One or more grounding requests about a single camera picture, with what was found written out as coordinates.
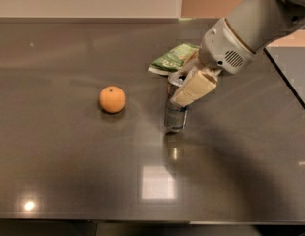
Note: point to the orange fruit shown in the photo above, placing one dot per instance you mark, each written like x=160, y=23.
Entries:
x=112, y=99

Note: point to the green chip bag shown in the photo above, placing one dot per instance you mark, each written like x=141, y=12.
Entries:
x=173, y=60

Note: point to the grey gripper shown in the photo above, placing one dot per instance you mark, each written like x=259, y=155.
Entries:
x=222, y=49

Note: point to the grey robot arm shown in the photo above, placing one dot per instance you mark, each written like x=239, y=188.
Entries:
x=260, y=22

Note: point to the silver redbull can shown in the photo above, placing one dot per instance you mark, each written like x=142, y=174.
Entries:
x=175, y=115

